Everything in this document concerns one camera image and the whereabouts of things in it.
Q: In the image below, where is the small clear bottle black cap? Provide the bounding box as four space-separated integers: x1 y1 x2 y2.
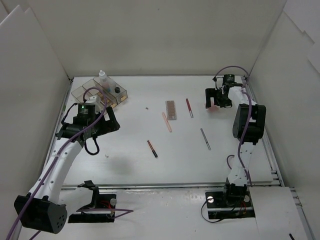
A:
114 86 122 97

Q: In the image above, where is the clear ribbed bottle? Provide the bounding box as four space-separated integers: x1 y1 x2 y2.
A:
106 80 117 94

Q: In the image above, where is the pink blue white bottle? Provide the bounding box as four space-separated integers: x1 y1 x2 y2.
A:
98 70 110 91

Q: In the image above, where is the pink-brown eyeshadow palette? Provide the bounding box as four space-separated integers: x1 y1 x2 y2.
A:
165 100 177 121

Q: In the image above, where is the brown eyeshadow palette silver frame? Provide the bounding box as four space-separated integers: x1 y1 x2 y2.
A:
91 89 117 109

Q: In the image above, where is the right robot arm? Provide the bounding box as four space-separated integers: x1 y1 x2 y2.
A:
205 74 267 208

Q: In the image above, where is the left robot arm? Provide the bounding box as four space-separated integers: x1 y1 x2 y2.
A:
14 102 120 234

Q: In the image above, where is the clear acrylic organizer box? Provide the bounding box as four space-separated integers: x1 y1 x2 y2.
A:
71 76 128 109

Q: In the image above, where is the red lip gloss silver cap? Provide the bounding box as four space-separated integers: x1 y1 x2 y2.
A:
185 98 194 118

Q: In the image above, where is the grey eyeliner pencil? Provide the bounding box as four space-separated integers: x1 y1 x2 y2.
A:
200 128 211 151

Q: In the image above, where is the orange lip gloss black cap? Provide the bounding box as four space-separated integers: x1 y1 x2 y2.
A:
147 140 158 158

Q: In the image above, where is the peach concealer stick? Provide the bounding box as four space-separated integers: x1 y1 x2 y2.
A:
161 112 172 133

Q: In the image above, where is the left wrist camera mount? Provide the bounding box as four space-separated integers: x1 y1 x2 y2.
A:
86 95 101 108

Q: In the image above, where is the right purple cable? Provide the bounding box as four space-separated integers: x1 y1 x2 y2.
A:
215 65 252 187

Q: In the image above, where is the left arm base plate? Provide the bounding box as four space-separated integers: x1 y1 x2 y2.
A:
68 193 117 224

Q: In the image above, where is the aluminium right rail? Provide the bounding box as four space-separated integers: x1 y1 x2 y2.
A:
241 76 285 187

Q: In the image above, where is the aluminium rail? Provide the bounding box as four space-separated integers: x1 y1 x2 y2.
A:
61 179 281 191
241 76 285 187

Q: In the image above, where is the aluminium front rail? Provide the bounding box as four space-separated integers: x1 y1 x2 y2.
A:
61 179 281 191

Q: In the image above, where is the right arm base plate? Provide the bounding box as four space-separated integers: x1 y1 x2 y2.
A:
201 191 256 223

